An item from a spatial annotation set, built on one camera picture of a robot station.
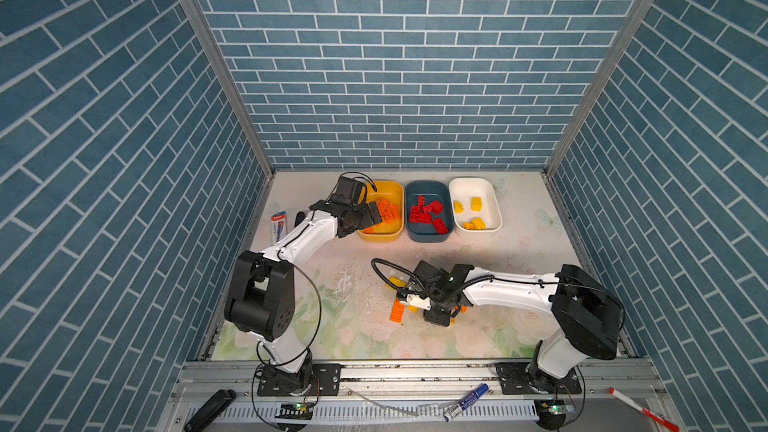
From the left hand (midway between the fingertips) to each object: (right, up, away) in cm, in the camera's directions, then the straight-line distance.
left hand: (369, 218), depth 92 cm
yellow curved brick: (+9, -15, -17) cm, 25 cm away
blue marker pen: (+27, -41, -21) cm, 54 cm away
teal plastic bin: (+22, +9, +22) cm, 32 cm away
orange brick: (+6, +1, +14) cm, 15 cm away
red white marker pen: (+72, -47, -23) cm, 89 cm away
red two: (+17, +5, +16) cm, 24 cm away
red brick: (+17, 0, +14) cm, 21 cm away
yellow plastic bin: (+6, +7, +22) cm, 24 cm away
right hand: (+18, -25, -7) cm, 31 cm away
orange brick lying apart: (+9, -27, -7) cm, 29 cm away
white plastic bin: (+33, +9, +19) cm, 40 cm away
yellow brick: (+37, -3, +10) cm, 38 cm away
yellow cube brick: (+31, +3, +16) cm, 35 cm away
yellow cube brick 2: (+38, +4, +17) cm, 42 cm away
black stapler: (-34, -43, -24) cm, 60 cm away
